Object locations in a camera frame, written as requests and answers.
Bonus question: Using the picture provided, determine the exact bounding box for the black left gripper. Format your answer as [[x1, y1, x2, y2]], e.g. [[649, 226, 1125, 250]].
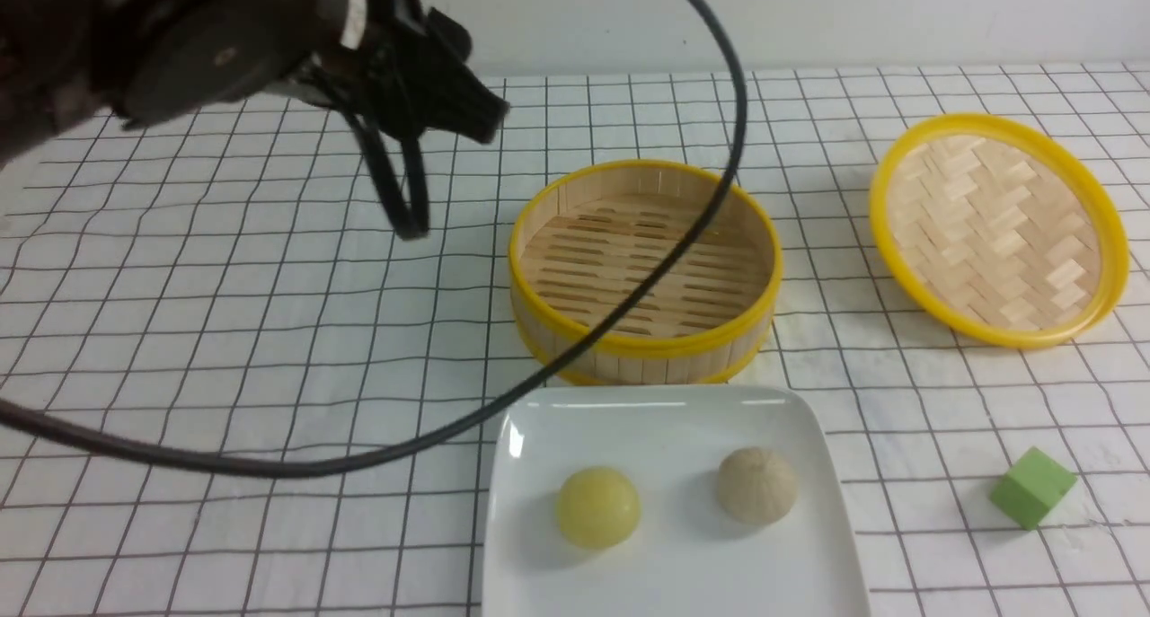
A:
[[311, 0, 509, 144]]

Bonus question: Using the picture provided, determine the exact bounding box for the yellow steamed bun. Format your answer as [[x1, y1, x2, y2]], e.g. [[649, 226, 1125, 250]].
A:
[[555, 466, 643, 552]]

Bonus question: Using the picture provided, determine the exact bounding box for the beige steamed bun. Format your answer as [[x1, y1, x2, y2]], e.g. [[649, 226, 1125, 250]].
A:
[[715, 446, 800, 527]]

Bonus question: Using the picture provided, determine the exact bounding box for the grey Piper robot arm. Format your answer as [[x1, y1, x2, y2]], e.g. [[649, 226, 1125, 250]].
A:
[[3, 0, 509, 163]]

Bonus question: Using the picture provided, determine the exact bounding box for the white square plate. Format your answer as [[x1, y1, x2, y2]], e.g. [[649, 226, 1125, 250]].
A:
[[483, 384, 871, 616]]

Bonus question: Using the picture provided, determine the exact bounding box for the yellow-rimmed bamboo steamer basket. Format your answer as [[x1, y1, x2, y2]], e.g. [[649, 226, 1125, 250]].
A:
[[509, 160, 783, 385]]

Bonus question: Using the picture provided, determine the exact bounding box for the white checkered tablecloth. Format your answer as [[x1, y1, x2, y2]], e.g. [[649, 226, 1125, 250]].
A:
[[1, 62, 1147, 616]]

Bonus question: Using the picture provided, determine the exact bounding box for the yellow-rimmed woven steamer lid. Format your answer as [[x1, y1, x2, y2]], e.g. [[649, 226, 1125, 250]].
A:
[[868, 111, 1130, 348]]

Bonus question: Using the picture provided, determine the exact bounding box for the green cube block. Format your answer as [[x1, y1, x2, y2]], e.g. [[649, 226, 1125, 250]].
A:
[[988, 446, 1078, 531]]

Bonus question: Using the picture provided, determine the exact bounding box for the black cable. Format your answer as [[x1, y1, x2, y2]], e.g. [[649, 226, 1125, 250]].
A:
[[0, 0, 749, 480]]

